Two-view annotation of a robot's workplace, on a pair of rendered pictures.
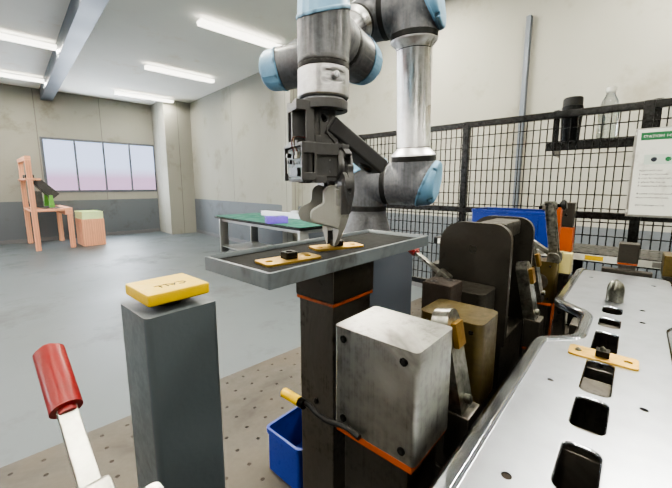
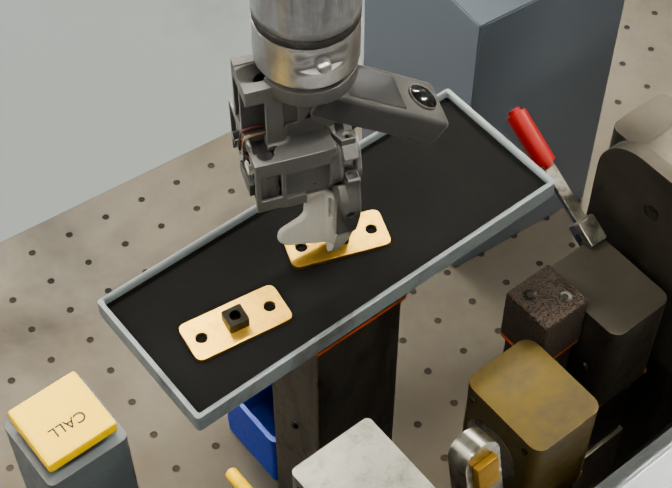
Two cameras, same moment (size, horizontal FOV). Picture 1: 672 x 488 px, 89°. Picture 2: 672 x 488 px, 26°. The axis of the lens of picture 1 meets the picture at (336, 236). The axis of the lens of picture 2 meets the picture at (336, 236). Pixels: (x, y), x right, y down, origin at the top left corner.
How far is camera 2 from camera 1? 87 cm
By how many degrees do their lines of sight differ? 45
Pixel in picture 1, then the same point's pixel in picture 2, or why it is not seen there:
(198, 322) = (107, 463)
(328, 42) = (307, 21)
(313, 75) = (278, 62)
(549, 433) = not seen: outside the picture
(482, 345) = (540, 467)
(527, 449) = not seen: outside the picture
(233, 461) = (164, 403)
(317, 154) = (287, 171)
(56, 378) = not seen: outside the picture
